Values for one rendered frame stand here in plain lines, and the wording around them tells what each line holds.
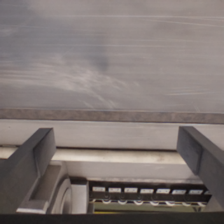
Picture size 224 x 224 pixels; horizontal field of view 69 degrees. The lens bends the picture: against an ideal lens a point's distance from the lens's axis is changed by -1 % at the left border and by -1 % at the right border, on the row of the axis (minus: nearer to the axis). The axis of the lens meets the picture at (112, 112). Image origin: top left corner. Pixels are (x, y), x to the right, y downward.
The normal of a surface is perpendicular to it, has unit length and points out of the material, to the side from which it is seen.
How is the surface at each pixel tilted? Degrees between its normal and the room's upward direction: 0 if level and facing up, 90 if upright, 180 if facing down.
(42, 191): 100
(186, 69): 0
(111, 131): 0
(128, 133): 0
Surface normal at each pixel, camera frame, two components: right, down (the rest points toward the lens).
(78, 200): -0.03, 0.03
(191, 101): -0.04, 0.67
